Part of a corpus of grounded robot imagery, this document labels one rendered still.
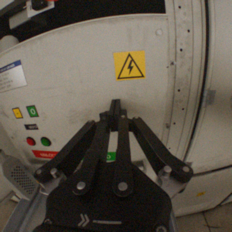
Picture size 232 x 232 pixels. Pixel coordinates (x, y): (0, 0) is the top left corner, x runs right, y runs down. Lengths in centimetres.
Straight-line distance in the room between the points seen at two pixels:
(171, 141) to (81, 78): 36
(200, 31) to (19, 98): 50
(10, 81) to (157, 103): 35
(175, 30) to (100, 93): 25
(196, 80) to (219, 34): 14
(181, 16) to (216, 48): 12
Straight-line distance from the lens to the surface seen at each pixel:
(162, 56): 22
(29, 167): 44
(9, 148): 65
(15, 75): 32
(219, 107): 43
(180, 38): 34
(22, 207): 61
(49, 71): 25
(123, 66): 21
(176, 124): 39
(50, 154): 39
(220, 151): 60
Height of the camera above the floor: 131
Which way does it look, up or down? 26 degrees down
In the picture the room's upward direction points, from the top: 6 degrees counter-clockwise
